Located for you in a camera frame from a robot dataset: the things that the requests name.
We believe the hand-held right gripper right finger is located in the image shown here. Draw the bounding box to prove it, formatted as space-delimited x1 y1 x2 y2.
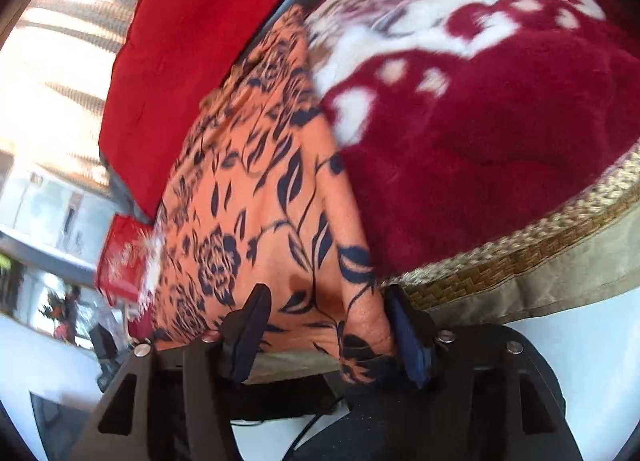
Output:
385 285 583 461

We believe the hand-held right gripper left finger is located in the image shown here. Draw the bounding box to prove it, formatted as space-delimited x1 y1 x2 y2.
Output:
70 283 273 461

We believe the orange black floral cloth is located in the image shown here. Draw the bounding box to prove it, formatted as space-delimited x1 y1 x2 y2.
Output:
150 5 398 384

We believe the red snack bucket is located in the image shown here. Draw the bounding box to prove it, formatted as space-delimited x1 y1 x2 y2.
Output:
95 213 166 307

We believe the woven mat with tan border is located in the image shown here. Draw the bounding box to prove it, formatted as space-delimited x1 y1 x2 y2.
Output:
375 138 640 327

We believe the red white floral plush blanket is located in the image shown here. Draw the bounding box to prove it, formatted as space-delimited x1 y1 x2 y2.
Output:
304 0 640 287

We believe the red cloth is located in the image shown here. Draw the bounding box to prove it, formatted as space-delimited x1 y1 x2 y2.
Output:
98 0 335 220

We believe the light patterned curtain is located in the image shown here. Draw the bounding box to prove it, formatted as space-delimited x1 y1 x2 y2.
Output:
0 0 143 186

